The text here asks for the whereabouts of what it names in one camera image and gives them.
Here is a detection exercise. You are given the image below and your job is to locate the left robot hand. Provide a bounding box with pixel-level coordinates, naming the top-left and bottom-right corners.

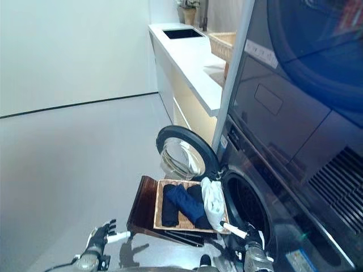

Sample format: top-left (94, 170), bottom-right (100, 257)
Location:
top-left (86, 218), bottom-right (132, 252)

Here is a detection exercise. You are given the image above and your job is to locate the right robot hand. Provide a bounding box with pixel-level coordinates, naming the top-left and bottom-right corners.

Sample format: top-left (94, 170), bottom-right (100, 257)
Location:
top-left (220, 222), bottom-right (266, 248)

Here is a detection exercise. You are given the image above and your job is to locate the white garment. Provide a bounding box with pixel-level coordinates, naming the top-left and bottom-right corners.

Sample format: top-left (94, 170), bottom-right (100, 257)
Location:
top-left (200, 177), bottom-right (225, 232)

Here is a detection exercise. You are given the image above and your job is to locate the blue garment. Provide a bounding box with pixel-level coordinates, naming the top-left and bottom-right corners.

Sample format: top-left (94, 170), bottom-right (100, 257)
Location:
top-left (165, 184), bottom-right (205, 224)

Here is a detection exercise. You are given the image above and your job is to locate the brown glossy stool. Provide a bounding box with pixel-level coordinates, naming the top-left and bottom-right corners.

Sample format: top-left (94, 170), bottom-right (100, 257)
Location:
top-left (126, 175), bottom-right (211, 247)

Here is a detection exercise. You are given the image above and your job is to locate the wicker laundry basket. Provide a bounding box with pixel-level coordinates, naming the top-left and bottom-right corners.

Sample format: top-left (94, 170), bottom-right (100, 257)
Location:
top-left (153, 178), bottom-right (232, 235)

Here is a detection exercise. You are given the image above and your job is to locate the round glass washer door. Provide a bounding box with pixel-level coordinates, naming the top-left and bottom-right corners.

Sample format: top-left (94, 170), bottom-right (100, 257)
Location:
top-left (155, 126), bottom-right (220, 182)

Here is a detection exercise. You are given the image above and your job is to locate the white counter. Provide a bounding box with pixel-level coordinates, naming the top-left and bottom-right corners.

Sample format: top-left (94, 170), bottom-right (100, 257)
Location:
top-left (147, 23), bottom-right (237, 146)

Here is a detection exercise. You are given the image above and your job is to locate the wicker basket on counter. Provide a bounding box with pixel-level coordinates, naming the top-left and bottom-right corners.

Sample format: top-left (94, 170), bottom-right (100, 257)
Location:
top-left (208, 31), bottom-right (237, 62)

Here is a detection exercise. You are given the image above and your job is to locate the black inset sink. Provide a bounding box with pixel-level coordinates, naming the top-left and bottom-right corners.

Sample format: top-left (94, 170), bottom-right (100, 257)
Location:
top-left (162, 27), bottom-right (206, 40)

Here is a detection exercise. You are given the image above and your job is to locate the potted plant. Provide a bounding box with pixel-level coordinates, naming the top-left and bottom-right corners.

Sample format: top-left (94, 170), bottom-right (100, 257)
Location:
top-left (176, 0), bottom-right (201, 26)

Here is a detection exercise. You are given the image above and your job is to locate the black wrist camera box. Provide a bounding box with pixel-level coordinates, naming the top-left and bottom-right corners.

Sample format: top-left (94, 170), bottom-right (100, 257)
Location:
top-left (98, 254), bottom-right (112, 269)

